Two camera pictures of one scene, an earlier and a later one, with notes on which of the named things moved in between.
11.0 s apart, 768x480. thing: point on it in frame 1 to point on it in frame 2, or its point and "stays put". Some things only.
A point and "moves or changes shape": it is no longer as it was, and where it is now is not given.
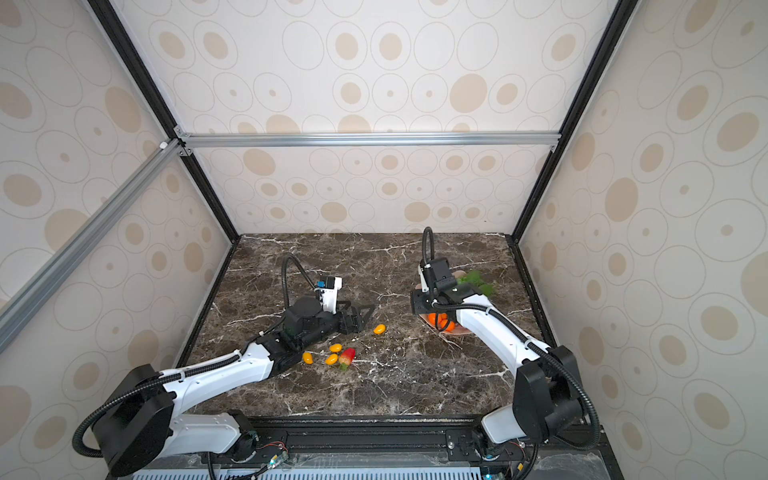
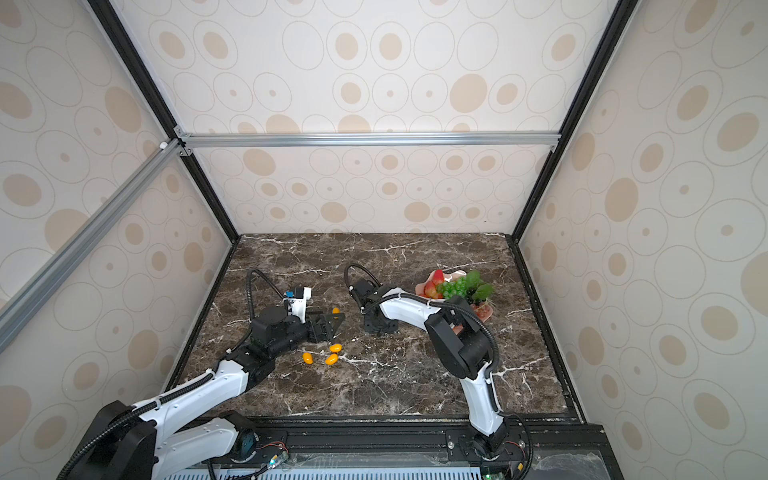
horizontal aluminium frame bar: [371, 139] stays put
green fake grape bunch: [473, 278] stays put
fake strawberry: [346, 358] moves or changes shape
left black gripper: [356, 325] to [325, 335]
